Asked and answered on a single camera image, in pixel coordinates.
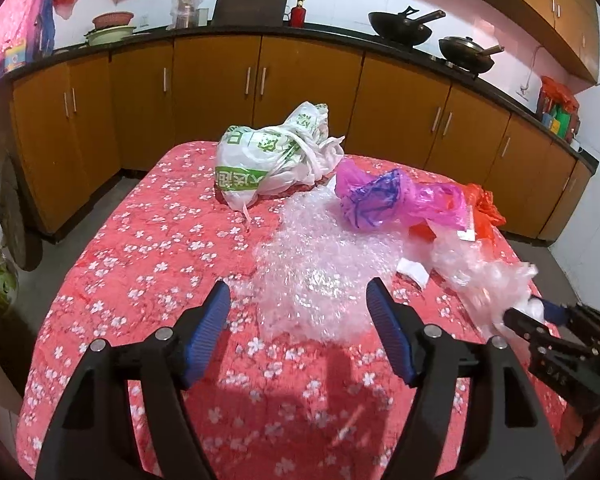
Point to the green yellow containers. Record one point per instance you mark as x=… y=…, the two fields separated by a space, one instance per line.
x=557 y=120

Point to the red bag on counter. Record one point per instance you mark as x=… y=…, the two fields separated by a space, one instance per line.
x=558 y=93

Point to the purple plastic bag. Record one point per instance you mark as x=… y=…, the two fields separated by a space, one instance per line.
x=369 y=202

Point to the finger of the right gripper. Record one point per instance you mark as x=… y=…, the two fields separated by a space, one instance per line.
x=581 y=320
x=530 y=330

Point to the black countertop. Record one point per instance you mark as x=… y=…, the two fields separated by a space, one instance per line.
x=332 y=36

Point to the upper wooden cabinets right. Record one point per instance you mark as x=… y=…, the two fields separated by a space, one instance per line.
x=567 y=29

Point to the green basin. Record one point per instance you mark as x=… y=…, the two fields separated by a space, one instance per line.
x=109 y=35

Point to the black wok with lid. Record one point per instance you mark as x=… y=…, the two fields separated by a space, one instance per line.
x=465 y=53

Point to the red bottle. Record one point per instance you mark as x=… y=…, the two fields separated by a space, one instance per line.
x=298 y=15

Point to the clear bubble wrap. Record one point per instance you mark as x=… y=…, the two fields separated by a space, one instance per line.
x=311 y=273

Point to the white green shopping bag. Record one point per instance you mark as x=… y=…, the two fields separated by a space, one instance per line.
x=252 y=163

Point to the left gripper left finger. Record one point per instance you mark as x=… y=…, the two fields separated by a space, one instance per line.
x=91 y=434

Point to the pink hanging cloth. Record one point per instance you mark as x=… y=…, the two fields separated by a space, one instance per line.
x=28 y=20

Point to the clear jar in bag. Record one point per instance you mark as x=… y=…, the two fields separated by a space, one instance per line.
x=184 y=13

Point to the clear plastic bag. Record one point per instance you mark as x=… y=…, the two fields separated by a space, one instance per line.
x=486 y=287

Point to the red basin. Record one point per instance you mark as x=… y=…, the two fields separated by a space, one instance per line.
x=112 y=19

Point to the black wok left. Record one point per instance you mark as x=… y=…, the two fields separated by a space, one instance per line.
x=400 y=28

